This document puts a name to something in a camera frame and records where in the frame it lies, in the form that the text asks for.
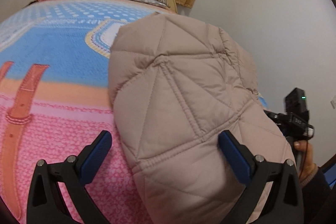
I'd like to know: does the person's right hand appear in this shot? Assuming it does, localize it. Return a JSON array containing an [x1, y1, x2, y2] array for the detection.
[[294, 140, 316, 182]]

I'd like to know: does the dark sleeve forearm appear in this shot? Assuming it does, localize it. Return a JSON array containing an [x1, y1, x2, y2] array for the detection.
[[301, 166, 335, 224]]

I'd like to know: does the blue pink printed bedspread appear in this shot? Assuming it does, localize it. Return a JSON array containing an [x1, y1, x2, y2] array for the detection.
[[1, 0, 175, 223]]

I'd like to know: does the beige quilted puffer jacket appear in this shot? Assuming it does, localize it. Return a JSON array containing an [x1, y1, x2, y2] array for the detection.
[[108, 13, 293, 223]]

